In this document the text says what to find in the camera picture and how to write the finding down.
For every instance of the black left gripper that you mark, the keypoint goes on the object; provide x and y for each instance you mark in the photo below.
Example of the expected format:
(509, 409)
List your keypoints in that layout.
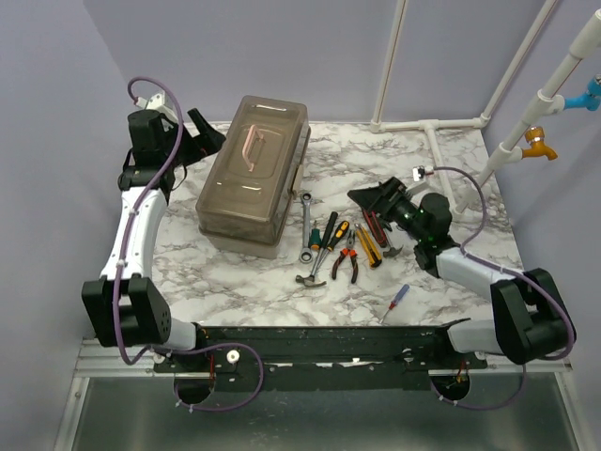
(208, 144)

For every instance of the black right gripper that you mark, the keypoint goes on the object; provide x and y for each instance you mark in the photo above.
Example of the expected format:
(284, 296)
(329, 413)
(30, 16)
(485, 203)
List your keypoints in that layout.
(384, 197)

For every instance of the red black utility knife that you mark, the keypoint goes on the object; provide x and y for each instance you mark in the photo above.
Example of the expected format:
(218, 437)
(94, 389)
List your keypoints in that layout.
(379, 238)

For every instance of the yellow utility knife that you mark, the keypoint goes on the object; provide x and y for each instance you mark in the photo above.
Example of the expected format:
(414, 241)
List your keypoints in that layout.
(374, 257)

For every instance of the beige plastic tool box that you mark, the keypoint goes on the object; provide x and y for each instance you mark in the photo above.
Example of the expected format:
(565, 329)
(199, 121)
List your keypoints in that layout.
(249, 190)

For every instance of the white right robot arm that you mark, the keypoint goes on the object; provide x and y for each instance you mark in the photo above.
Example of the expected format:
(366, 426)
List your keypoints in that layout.
(529, 320)

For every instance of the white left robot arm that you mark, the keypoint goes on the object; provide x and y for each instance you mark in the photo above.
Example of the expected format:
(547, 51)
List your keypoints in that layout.
(123, 305)

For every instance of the black yellow screwdriver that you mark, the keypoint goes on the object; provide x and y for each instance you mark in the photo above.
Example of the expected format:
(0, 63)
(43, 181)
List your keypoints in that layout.
(339, 232)

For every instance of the yellow plastic faucet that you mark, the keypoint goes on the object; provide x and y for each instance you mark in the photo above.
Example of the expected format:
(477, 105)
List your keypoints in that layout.
(535, 138)

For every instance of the blue plastic faucet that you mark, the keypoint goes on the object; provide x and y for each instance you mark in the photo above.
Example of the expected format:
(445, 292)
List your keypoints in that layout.
(589, 99)

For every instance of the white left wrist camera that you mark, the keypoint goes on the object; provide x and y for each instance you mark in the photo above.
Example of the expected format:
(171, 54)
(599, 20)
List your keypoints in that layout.
(157, 102)

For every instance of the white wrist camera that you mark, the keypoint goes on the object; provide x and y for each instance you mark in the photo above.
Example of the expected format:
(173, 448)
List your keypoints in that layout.
(157, 102)
(420, 183)

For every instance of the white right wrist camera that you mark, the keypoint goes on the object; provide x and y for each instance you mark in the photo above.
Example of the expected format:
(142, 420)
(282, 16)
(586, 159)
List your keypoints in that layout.
(420, 183)

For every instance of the green handle screwdriver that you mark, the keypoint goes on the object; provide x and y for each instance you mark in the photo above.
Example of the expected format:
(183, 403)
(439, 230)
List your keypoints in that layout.
(315, 238)

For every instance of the blue handle small screwdriver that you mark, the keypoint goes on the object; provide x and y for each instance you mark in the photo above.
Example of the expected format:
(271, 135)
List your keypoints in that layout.
(399, 296)

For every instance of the black handle claw hammer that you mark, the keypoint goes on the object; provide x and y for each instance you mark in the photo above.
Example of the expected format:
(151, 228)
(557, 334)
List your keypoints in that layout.
(310, 280)

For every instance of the black metal base frame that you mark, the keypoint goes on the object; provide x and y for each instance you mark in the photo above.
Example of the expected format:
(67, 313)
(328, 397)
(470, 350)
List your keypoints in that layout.
(238, 359)

